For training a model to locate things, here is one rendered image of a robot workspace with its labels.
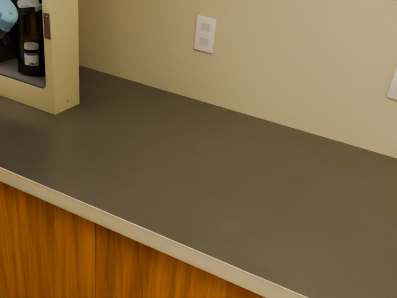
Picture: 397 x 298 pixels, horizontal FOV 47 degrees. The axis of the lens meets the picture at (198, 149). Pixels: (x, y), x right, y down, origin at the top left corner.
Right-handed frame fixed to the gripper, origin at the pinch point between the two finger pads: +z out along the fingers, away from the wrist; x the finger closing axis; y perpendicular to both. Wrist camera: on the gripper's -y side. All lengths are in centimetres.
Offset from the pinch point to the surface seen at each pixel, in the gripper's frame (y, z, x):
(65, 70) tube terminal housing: -16.1, -3.3, -14.2
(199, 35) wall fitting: -9, 34, -39
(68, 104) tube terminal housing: -27.2, -3.2, -14.2
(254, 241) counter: -27, -30, -85
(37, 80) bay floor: -20.8, -5.8, -5.2
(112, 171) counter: -27, -25, -46
